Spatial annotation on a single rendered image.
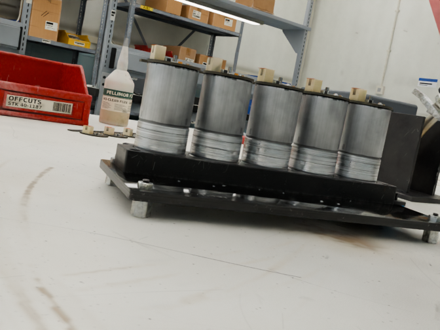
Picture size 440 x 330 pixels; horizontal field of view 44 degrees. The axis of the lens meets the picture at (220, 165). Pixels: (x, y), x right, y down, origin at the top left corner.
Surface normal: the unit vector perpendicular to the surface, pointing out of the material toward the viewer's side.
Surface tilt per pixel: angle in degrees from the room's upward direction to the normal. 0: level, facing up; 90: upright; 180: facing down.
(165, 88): 90
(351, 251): 0
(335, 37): 90
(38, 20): 89
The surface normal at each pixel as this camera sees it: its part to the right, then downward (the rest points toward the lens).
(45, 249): 0.18, -0.98
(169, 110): 0.15, 0.15
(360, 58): -0.77, -0.07
